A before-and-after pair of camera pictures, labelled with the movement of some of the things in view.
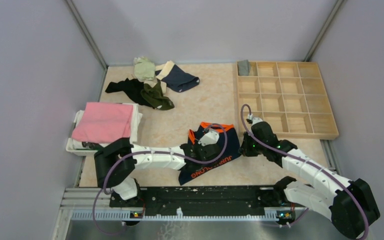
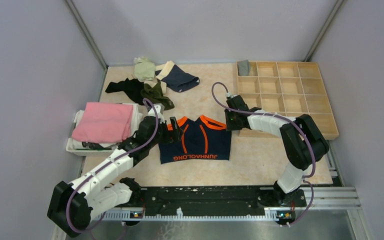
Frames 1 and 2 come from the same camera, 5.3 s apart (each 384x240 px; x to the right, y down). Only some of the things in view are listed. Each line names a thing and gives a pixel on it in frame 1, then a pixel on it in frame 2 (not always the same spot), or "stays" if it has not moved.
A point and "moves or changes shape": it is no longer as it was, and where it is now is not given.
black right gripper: [244, 149] to [229, 126]
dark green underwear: [153, 96] stays
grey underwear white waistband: [243, 68] stays
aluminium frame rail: [95, 204] stays
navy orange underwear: [228, 139] moves or changes shape
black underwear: [133, 87] stays
